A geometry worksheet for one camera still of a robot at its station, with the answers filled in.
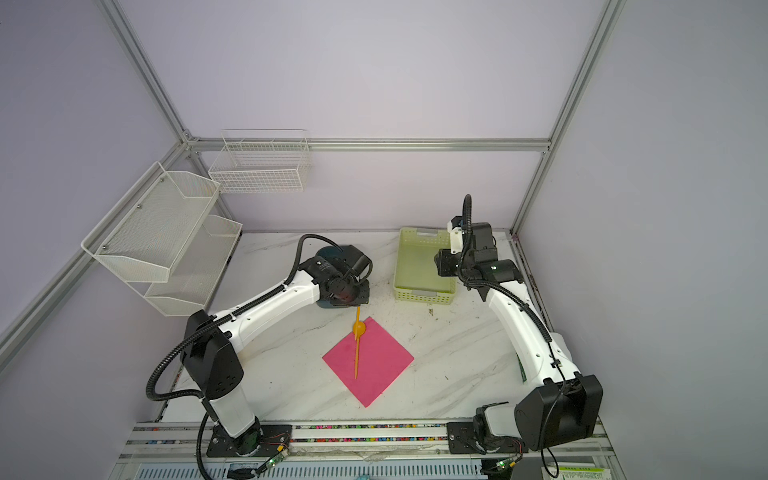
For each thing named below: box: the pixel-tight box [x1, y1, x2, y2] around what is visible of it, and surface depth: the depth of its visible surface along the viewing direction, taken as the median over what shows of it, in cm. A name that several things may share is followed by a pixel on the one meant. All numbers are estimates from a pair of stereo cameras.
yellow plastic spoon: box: [352, 306, 366, 380], surface depth 94 cm
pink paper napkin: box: [322, 316, 415, 408], surface depth 88 cm
